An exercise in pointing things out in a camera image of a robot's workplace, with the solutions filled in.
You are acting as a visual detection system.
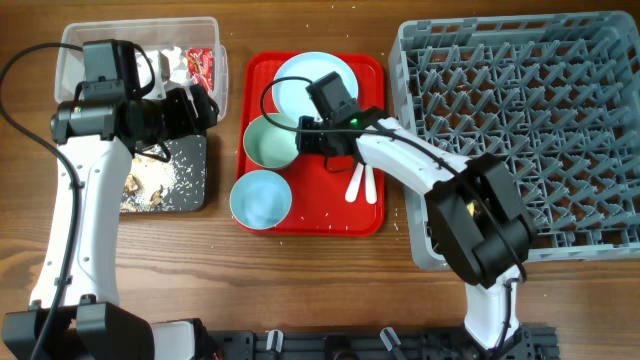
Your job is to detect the light blue bowl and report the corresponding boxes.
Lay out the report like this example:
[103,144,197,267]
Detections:
[230,170,293,230]

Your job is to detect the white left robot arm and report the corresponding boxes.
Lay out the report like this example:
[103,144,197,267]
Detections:
[2,80,219,359]

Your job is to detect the green bowl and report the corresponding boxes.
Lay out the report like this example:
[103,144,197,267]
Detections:
[243,116,299,169]

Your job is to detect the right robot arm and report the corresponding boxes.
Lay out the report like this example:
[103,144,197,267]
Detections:
[294,107,537,356]

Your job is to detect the white napkin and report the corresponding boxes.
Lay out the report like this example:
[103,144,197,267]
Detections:
[136,47,192,100]

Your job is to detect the black mounting rail base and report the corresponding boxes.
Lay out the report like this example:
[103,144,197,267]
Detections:
[209,325,561,360]

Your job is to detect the light blue plate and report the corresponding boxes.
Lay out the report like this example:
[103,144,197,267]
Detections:
[271,52,359,120]

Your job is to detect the red snack wrapper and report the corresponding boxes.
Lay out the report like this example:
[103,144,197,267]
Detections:
[187,48,214,93]

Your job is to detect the yellow cup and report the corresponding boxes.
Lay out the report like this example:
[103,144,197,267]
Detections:
[466,200,478,217]

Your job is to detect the clear plastic bin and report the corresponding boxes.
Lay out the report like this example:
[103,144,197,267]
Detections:
[62,17,229,120]

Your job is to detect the red serving tray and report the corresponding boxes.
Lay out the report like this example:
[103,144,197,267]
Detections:
[236,51,385,237]

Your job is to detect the black tray bin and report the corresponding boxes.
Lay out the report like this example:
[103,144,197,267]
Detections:
[117,130,209,214]

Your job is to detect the grey dishwasher rack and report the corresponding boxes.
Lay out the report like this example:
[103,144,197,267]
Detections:
[389,11,639,262]

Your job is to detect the food leftovers with rice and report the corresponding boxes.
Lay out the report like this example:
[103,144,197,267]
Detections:
[119,142,199,212]

